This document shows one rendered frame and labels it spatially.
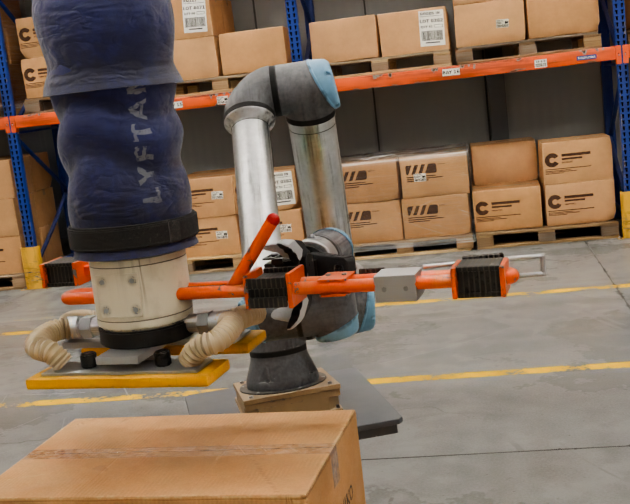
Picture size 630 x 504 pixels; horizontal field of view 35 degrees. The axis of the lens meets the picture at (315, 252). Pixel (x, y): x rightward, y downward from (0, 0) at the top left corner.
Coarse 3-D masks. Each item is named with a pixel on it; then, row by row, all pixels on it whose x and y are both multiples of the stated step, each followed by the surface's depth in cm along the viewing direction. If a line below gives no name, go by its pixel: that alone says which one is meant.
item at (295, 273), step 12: (300, 264) 173; (252, 276) 171; (264, 276) 172; (276, 276) 171; (288, 276) 166; (300, 276) 171; (252, 288) 167; (264, 288) 166; (276, 288) 167; (288, 288) 166; (252, 300) 167; (264, 300) 167; (276, 300) 166; (288, 300) 166; (300, 300) 170
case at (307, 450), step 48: (96, 432) 199; (144, 432) 195; (192, 432) 192; (240, 432) 189; (288, 432) 186; (336, 432) 183; (0, 480) 178; (48, 480) 176; (96, 480) 173; (144, 480) 170; (192, 480) 168; (240, 480) 166; (288, 480) 163; (336, 480) 176
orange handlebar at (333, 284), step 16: (336, 272) 170; (352, 272) 168; (432, 272) 164; (448, 272) 163; (512, 272) 158; (80, 288) 184; (192, 288) 173; (208, 288) 172; (224, 288) 171; (240, 288) 170; (304, 288) 166; (320, 288) 166; (336, 288) 165; (352, 288) 164; (368, 288) 163; (432, 288) 161; (80, 304) 180
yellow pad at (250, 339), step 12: (240, 336) 183; (252, 336) 184; (264, 336) 188; (84, 348) 190; (96, 348) 189; (108, 348) 188; (168, 348) 184; (180, 348) 184; (228, 348) 181; (240, 348) 180; (252, 348) 181
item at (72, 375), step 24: (144, 360) 174; (168, 360) 168; (216, 360) 170; (48, 384) 170; (72, 384) 169; (96, 384) 168; (120, 384) 166; (144, 384) 165; (168, 384) 164; (192, 384) 163
